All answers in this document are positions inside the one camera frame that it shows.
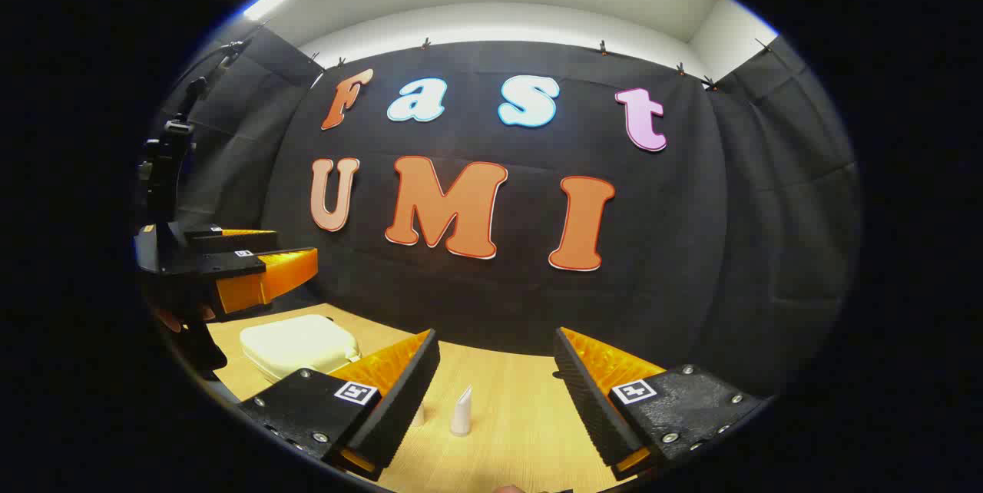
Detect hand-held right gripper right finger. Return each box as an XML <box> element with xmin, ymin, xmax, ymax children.
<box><xmin>553</xmin><ymin>326</ymin><xmax>769</xmax><ymax>482</ymax></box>

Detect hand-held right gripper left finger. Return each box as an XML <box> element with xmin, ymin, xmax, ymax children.
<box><xmin>238</xmin><ymin>328</ymin><xmax>442</xmax><ymax>482</ymax></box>

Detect white squeeze tube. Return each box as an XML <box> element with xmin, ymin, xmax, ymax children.
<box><xmin>450</xmin><ymin>385</ymin><xmax>474</xmax><ymax>437</ymax></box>

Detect cream small suitcase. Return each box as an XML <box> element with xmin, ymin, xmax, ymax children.
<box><xmin>240</xmin><ymin>314</ymin><xmax>362</xmax><ymax>383</ymax></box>

